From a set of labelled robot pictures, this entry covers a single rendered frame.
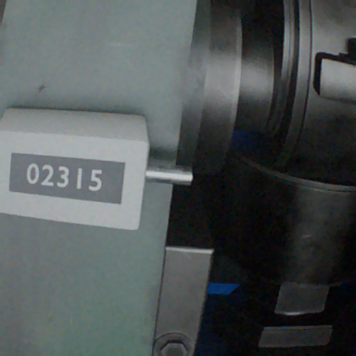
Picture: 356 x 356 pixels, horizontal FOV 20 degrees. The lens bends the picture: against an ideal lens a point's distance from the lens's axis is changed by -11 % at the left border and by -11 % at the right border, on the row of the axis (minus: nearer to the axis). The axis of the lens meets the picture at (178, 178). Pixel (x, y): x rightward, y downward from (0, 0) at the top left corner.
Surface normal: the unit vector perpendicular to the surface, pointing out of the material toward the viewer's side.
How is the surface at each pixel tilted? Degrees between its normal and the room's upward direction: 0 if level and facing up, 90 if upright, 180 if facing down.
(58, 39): 90
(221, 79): 84
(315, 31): 73
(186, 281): 90
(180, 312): 90
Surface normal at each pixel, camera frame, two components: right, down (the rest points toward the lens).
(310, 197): -0.25, 0.44
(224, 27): 0.13, -0.34
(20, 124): 0.12, -0.94
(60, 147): 0.07, 0.32
